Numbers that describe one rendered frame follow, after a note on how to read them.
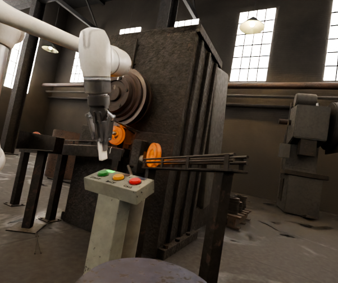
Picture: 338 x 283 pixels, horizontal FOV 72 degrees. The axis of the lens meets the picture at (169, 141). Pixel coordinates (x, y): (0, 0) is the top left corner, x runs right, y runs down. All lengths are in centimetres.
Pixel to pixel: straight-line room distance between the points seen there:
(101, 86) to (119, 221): 46
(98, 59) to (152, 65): 123
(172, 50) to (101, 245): 153
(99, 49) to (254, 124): 709
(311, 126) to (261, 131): 235
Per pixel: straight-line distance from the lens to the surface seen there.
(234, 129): 776
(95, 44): 82
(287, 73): 810
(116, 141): 183
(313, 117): 560
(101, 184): 85
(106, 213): 86
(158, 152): 136
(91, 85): 82
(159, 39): 209
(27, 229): 211
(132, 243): 104
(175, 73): 187
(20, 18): 104
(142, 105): 173
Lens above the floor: 70
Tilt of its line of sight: 4 degrees up
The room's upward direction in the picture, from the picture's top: 10 degrees clockwise
